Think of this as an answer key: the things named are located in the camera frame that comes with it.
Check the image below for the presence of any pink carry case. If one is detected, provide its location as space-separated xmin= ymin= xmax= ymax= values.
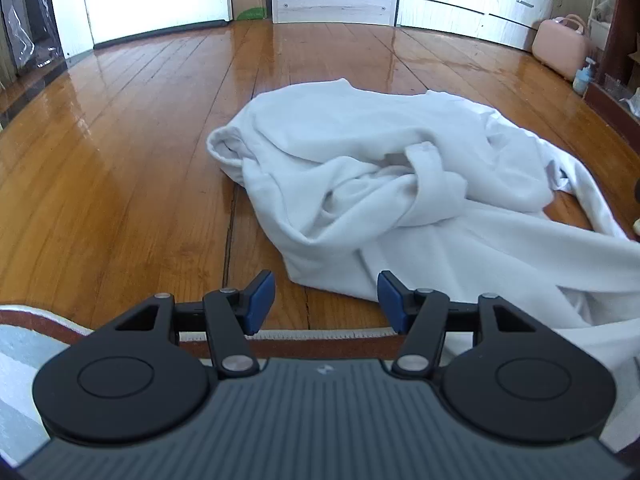
xmin=531 ymin=14 xmax=594 ymax=82

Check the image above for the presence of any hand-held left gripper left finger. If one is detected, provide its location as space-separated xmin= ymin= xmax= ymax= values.
xmin=114 ymin=269 xmax=277 ymax=379

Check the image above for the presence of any blue pump bottle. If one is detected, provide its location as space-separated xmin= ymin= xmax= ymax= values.
xmin=572 ymin=57 xmax=599 ymax=96

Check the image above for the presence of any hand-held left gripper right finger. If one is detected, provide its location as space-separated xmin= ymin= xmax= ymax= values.
xmin=377 ymin=270 xmax=540 ymax=377

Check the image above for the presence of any white long-sleeve sweatshirt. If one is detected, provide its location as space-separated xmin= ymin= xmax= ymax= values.
xmin=206 ymin=78 xmax=640 ymax=411

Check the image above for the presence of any dark wooden shelf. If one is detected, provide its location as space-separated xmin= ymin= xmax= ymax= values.
xmin=584 ymin=0 xmax=640 ymax=128

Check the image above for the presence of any striped red grey rug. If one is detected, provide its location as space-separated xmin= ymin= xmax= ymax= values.
xmin=0 ymin=303 xmax=407 ymax=466

